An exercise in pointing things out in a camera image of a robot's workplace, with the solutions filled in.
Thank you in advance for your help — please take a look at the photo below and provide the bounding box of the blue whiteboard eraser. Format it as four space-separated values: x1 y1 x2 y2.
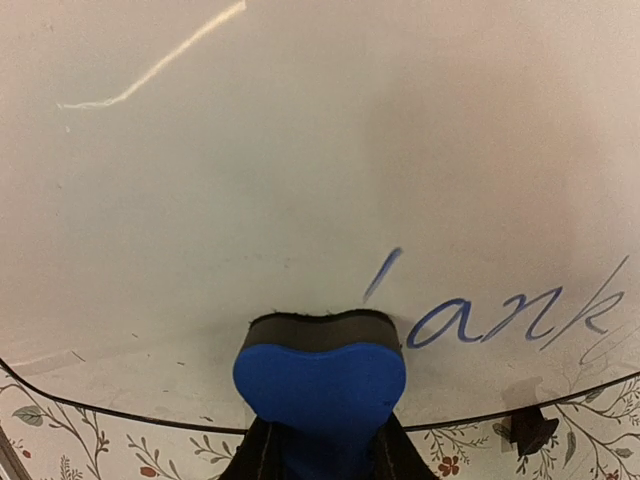
233 309 406 479

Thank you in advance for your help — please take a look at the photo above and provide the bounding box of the white whiteboard black frame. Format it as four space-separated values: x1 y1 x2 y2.
1 1 639 428

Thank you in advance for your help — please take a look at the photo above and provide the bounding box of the floral patterned table mat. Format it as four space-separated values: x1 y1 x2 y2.
1 373 639 479

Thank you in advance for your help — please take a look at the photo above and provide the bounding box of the black whiteboard stand foot left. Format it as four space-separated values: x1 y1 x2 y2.
509 406 559 457

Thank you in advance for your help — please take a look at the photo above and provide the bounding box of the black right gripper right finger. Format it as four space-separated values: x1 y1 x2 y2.
371 414 439 480

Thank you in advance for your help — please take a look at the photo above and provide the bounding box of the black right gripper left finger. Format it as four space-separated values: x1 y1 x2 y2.
219 417 285 480

